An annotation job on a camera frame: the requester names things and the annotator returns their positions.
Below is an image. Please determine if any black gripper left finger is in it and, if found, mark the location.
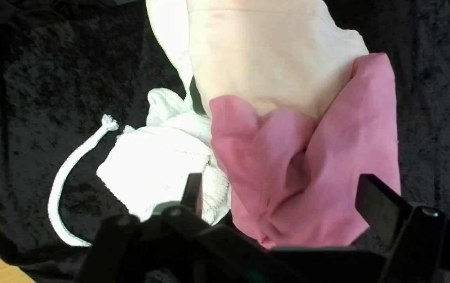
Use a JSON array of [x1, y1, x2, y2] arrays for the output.
[[77, 174, 268, 283]]

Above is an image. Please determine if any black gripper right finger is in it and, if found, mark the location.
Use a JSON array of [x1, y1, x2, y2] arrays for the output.
[[356, 175, 450, 283]]

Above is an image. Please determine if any pink cloth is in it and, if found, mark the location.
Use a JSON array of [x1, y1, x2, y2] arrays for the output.
[[211, 54, 401, 249]]

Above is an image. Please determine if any peach cloth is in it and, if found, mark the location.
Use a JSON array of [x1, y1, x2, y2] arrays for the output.
[[186, 0, 368, 119]]

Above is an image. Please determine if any cream white towel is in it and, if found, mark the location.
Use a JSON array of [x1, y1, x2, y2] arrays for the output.
[[96, 89, 232, 226]]

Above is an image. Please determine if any pale green cloth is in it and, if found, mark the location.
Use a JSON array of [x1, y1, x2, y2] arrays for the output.
[[145, 0, 194, 90]]

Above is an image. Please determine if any black velvet table cloth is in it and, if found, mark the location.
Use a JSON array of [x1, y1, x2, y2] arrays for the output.
[[0, 0, 450, 283]]

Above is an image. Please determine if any white rope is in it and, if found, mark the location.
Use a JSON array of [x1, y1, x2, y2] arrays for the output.
[[46, 114, 121, 249]]

